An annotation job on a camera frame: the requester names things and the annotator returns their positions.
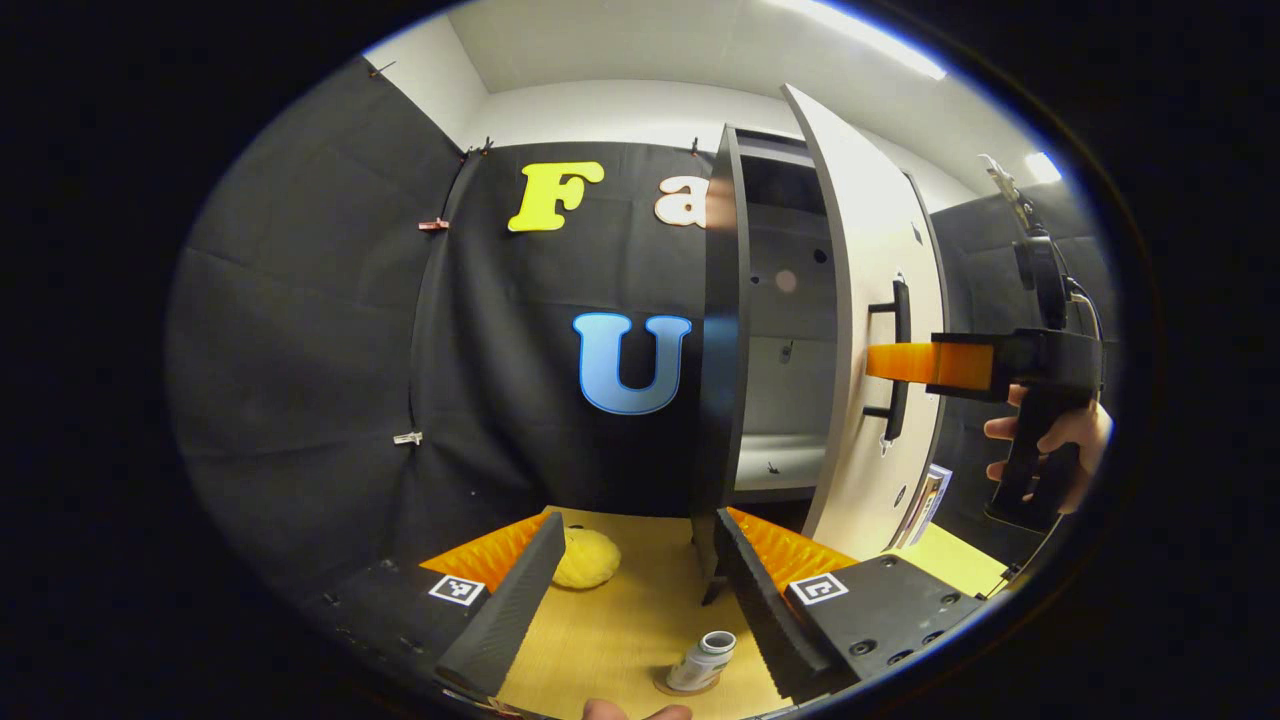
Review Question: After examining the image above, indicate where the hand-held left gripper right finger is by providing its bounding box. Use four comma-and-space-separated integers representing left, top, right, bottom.
713, 507, 986, 704

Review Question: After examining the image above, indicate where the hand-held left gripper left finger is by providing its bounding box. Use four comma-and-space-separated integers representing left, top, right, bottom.
320, 510, 567, 701

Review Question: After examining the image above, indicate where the black cabinet door handle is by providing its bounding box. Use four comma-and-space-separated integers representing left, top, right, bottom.
862, 272, 913, 446

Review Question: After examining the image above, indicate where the white plastic bottle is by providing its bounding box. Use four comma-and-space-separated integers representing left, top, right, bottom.
665, 630, 738, 693

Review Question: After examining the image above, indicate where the round brown coaster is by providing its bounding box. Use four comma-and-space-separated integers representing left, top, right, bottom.
653, 668, 723, 698

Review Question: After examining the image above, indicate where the beige cabinet door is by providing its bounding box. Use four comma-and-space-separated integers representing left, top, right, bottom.
780, 83, 948, 561

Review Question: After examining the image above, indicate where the dark grey cabinet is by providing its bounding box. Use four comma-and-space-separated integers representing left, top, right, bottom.
690, 123, 946, 606

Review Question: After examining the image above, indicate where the yellow lumpy fruit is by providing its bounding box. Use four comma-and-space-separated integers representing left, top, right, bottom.
550, 527, 622, 591

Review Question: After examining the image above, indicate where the black backdrop cloth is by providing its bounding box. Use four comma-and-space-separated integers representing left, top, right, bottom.
165, 55, 1111, 601

